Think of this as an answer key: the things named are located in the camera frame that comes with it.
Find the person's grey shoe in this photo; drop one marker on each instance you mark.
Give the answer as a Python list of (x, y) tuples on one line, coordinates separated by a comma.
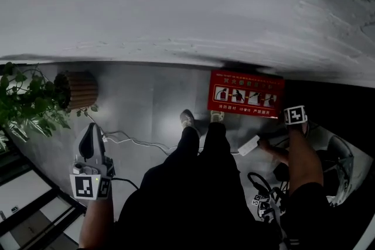
[(187, 119), (217, 116)]

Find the person's right forearm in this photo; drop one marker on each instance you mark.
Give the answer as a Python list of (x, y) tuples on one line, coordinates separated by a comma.
[(303, 161)]

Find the grey spare hand-held device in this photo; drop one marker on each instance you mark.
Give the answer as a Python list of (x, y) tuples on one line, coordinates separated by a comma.
[(265, 208)]

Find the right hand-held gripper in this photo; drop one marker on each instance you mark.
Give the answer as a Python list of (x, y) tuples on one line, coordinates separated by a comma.
[(295, 115)]

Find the person's left forearm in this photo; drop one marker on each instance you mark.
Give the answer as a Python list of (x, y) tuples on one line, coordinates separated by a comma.
[(98, 222)]

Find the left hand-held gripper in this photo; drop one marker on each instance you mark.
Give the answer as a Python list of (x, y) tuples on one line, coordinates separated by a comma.
[(90, 168)]

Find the green leafy plant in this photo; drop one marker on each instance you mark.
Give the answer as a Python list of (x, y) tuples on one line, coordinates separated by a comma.
[(26, 105)]

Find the black framed glass partition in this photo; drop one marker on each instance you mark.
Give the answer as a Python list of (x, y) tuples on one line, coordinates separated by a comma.
[(35, 199)]

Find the brown ribbed plant pot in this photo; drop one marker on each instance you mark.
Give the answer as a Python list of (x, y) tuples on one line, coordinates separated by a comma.
[(83, 90)]

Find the person's black trousers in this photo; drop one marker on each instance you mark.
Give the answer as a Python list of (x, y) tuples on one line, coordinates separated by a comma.
[(193, 193)]

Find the white power adapter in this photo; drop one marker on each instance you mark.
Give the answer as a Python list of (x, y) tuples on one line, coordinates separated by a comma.
[(249, 145)]

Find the grey curved plastic cover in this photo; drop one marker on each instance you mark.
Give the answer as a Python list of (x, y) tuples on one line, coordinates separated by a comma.
[(344, 167)]

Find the person's black shirt sleeve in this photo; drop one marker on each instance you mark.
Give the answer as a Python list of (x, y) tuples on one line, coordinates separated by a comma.
[(309, 213)]

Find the person's right grey shoe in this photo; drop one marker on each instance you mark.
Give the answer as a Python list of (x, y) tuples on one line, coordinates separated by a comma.
[(217, 116)]

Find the red fire extinguisher box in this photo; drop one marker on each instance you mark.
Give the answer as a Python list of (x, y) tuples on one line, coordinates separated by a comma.
[(246, 93)]

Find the person's left grey shoe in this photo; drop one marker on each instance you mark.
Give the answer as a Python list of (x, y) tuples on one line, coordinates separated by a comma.
[(187, 119)]

